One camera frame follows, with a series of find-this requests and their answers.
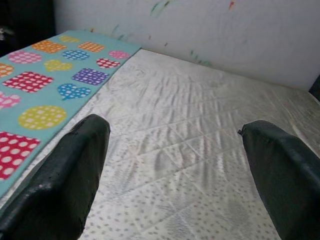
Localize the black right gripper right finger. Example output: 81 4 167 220
238 119 320 240

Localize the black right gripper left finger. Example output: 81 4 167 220
0 113 111 240

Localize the teal blanket with dotted shapes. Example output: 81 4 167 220
0 29 142 201

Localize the grey quilted mattress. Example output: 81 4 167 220
0 48 320 240

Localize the black cabinet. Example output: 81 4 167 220
0 0 56 57

